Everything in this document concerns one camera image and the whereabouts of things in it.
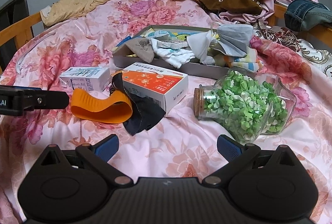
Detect orange and black strap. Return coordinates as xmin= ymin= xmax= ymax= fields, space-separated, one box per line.
xmin=70 ymin=72 xmax=167 ymax=137

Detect striped pastel towel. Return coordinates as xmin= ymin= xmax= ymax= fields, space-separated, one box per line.
xmin=213 ymin=47 xmax=263 ymax=72

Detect grey face mask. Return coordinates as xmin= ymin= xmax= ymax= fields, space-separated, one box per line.
xmin=210 ymin=24 xmax=254 ymax=58

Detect white cloth with blue whale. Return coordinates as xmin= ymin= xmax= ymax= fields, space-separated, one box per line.
xmin=150 ymin=38 xmax=195 ymax=69

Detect glass jar of green stars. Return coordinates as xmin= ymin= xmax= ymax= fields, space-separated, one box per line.
xmin=194 ymin=67 xmax=297 ymax=144

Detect pink floral quilt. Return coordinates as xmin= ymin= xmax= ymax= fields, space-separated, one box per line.
xmin=1 ymin=0 xmax=331 ymax=223

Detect white blue text box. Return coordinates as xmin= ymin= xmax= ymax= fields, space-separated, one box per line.
xmin=59 ymin=67 xmax=111 ymax=92

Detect dark doorway cabinet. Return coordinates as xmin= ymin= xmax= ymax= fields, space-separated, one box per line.
xmin=1 ymin=0 xmax=34 ymax=71

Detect orange and white medicine box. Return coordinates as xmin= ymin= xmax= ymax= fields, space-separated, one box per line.
xmin=122 ymin=62 xmax=188 ymax=113

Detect grey tray with dinosaur drawing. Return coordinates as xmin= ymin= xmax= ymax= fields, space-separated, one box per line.
xmin=111 ymin=24 xmax=260 ymax=81

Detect patterned brown white bedsheet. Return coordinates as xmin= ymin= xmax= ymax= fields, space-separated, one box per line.
xmin=251 ymin=21 xmax=331 ymax=79

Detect blue denim jeans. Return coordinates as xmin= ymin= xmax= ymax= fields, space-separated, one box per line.
xmin=284 ymin=0 xmax=332 ymax=32

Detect pink lilac garment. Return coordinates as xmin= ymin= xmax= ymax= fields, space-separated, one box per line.
xmin=218 ymin=0 xmax=319 ymax=24

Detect wooden bed frame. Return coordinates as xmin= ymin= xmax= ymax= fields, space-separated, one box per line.
xmin=0 ymin=2 xmax=332 ymax=74

